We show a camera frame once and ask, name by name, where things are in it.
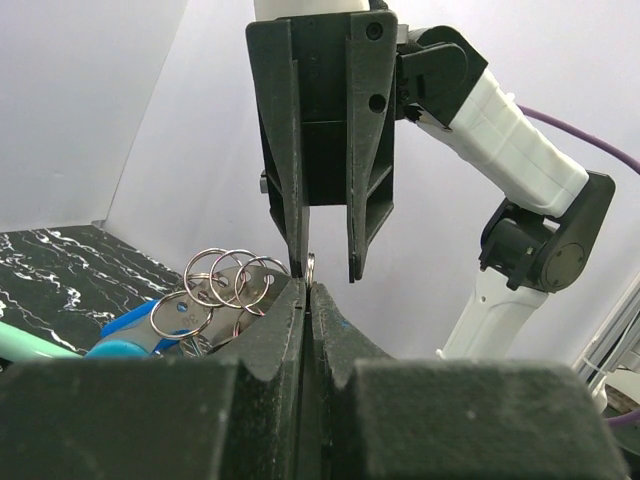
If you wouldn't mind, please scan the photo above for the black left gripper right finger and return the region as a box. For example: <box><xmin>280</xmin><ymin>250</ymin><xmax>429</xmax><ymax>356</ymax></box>
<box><xmin>308</xmin><ymin>284</ymin><xmax>625</xmax><ymax>479</ymax></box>

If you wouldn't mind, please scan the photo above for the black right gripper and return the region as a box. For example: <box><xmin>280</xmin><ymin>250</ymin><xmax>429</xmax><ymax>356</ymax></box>
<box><xmin>246</xmin><ymin>10</ymin><xmax>398</xmax><ymax>283</ymax></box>

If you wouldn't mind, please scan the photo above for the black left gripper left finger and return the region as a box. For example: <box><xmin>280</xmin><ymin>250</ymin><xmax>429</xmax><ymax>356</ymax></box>
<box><xmin>1</xmin><ymin>280</ymin><xmax>307</xmax><ymax>479</ymax></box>

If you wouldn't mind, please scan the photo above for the aluminium rail frame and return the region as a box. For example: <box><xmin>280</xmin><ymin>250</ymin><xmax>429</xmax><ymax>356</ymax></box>
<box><xmin>573</xmin><ymin>275</ymin><xmax>639</xmax><ymax>412</ymax></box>

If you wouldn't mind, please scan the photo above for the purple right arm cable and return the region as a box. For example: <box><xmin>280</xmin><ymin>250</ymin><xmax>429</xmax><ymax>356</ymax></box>
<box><xmin>517</xmin><ymin>103</ymin><xmax>640</xmax><ymax>429</ymax></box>

